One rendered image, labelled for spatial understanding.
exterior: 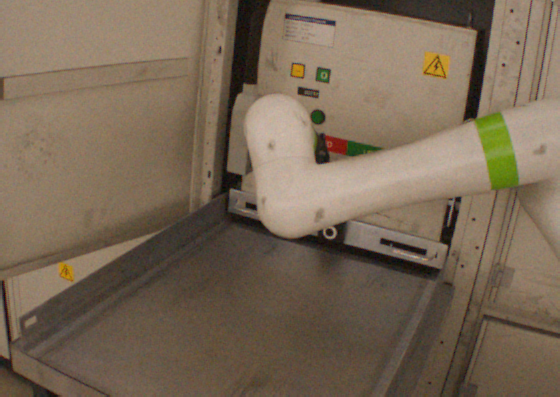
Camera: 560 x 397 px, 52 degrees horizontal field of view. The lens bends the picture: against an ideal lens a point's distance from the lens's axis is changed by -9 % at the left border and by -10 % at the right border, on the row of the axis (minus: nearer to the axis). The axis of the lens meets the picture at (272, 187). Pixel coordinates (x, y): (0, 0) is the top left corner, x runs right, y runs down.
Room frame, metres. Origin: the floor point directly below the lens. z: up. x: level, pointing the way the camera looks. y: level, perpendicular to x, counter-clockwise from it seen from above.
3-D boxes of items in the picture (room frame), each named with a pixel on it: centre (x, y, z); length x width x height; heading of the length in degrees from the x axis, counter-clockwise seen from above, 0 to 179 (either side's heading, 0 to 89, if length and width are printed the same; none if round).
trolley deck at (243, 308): (0.99, -0.01, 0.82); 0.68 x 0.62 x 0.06; 158
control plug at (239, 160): (1.36, 0.07, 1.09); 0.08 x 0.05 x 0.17; 158
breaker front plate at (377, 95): (1.34, -0.15, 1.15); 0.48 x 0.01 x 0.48; 68
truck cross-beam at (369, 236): (1.35, -0.16, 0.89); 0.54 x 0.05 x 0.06; 68
